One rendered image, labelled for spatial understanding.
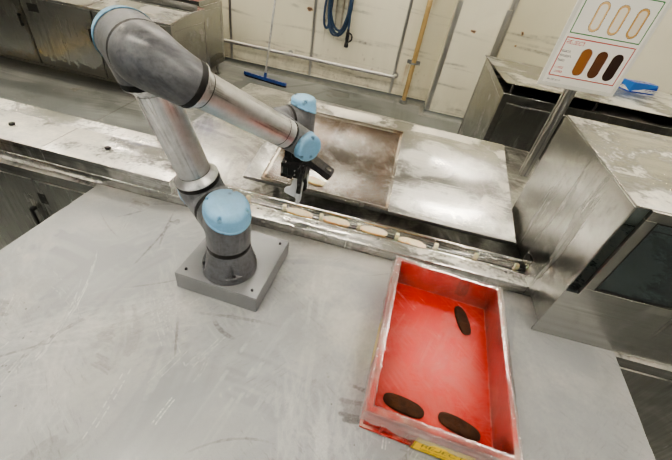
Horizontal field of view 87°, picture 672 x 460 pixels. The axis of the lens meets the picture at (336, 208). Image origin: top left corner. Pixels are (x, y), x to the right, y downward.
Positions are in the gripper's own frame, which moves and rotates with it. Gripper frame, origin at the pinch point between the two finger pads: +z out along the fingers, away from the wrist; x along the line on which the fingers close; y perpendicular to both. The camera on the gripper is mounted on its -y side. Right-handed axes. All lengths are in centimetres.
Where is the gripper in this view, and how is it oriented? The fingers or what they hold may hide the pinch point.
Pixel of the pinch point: (302, 195)
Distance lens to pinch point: 124.7
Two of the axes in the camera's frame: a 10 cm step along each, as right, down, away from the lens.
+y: -9.7, -2.3, 0.9
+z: -1.3, 7.7, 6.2
